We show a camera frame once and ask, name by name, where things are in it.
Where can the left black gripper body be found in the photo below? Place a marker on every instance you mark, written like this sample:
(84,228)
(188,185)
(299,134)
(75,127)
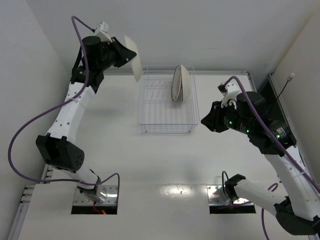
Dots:
(118,52)

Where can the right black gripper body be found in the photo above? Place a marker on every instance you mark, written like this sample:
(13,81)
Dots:
(217,117)

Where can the brown floral plate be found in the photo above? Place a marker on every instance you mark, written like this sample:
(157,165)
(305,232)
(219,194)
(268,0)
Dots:
(185,83)
(136,64)

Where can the grey rimmed sunburst plate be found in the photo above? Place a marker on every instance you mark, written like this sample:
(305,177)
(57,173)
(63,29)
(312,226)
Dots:
(176,83)

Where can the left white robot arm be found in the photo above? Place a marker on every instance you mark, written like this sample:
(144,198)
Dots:
(57,147)

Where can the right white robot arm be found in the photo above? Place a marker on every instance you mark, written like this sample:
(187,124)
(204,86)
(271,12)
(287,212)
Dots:
(297,212)

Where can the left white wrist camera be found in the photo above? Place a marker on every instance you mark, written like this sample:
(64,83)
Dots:
(101,31)

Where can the white wire dish rack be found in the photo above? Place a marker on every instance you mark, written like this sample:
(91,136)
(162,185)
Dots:
(158,113)

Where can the black wall cable white plug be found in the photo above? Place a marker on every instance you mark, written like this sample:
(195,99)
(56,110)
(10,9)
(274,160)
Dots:
(288,80)

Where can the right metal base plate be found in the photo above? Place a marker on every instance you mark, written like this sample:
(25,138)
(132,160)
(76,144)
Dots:
(217,198)

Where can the metal base plate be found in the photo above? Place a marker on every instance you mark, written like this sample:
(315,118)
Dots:
(101,195)
(217,198)

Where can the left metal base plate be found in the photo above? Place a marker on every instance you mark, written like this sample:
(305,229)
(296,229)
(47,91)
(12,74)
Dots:
(101,195)

